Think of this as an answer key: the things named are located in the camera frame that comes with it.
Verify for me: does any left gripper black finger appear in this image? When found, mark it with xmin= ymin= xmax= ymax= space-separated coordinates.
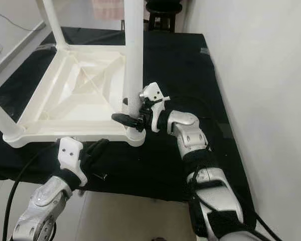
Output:
xmin=86 ymin=139 xmax=111 ymax=162

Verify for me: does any white plastic table top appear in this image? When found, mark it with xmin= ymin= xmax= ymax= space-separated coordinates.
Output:
xmin=3 ymin=43 xmax=146 ymax=149

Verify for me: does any black tablecloth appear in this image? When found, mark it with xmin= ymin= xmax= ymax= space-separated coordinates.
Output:
xmin=0 ymin=28 xmax=256 ymax=226

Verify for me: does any beige fringed cloth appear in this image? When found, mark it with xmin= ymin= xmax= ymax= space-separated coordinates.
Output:
xmin=92 ymin=0 xmax=125 ymax=21

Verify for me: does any clear tape strip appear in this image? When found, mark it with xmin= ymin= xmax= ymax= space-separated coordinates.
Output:
xmin=35 ymin=44 xmax=57 ymax=51

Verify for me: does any black round stool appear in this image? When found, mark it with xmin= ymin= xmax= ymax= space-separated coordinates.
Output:
xmin=145 ymin=0 xmax=182 ymax=32

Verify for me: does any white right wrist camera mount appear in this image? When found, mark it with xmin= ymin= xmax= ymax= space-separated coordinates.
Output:
xmin=140 ymin=82 xmax=170 ymax=132

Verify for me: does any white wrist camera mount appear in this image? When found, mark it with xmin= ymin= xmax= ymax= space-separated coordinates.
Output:
xmin=140 ymin=82 xmax=170 ymax=132
xmin=59 ymin=137 xmax=88 ymax=186

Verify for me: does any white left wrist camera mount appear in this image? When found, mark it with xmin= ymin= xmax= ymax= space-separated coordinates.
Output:
xmin=59 ymin=137 xmax=88 ymax=186

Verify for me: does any long black wall cable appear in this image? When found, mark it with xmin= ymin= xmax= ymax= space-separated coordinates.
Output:
xmin=3 ymin=5 xmax=43 ymax=32

